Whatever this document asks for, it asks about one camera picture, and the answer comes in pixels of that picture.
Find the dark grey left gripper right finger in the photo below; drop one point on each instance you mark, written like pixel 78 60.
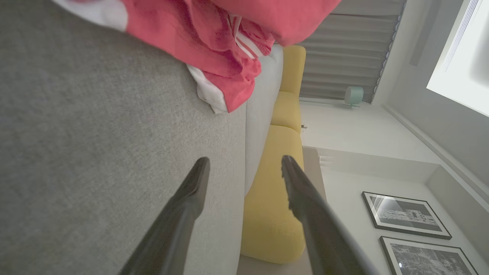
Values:
pixel 321 229

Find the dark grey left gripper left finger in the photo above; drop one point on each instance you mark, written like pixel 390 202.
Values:
pixel 172 229

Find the red jersey with white trim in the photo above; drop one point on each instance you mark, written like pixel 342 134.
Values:
pixel 179 34

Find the red mesh shorts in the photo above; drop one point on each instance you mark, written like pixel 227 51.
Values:
pixel 290 19

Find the beige panel behind sofa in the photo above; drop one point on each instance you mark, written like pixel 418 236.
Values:
pixel 313 172

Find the wide yellow sofa back cushion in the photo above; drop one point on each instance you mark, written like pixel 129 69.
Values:
pixel 271 198

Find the black framed monochrome picture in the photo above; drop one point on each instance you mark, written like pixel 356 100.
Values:
pixel 405 214
pixel 424 259

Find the grey fabric sofa chaise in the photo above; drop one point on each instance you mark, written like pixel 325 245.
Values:
pixel 95 152

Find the grey sofa back cushion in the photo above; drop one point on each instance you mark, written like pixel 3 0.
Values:
pixel 263 114

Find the teal round lamp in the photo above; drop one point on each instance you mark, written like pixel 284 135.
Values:
pixel 354 95

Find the grey pleated curtain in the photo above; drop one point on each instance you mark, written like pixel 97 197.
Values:
pixel 344 49

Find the white ceiling light panel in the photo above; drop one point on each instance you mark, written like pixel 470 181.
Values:
pixel 462 65

